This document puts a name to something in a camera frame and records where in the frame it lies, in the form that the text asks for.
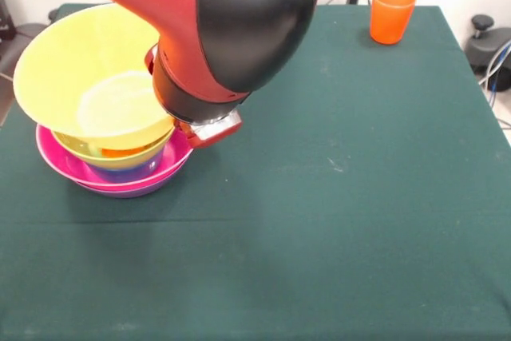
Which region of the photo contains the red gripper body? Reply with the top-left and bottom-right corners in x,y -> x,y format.
173,119 -> 244,149

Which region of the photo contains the yellow-orange cup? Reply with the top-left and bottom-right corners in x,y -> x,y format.
99,146 -> 147,157

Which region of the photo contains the blue bowl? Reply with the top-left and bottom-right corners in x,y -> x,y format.
85,149 -> 165,183

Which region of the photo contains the green bowl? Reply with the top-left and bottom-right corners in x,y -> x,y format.
51,131 -> 173,170

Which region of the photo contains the large pink bowl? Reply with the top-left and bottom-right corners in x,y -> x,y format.
35,124 -> 196,192

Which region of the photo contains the large yellow bowl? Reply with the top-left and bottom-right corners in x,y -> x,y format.
12,7 -> 176,149

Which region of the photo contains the purple bowl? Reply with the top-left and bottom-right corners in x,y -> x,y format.
73,175 -> 188,199

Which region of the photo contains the dark green tablecloth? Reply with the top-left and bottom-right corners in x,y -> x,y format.
0,2 -> 511,341

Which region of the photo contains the orange cup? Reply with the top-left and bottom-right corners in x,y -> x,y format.
369,0 -> 418,46

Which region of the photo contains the dark grey equipment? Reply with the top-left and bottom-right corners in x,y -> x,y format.
0,0 -> 19,45

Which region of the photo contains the blue-grey cable bundle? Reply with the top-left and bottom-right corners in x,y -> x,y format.
477,39 -> 511,93

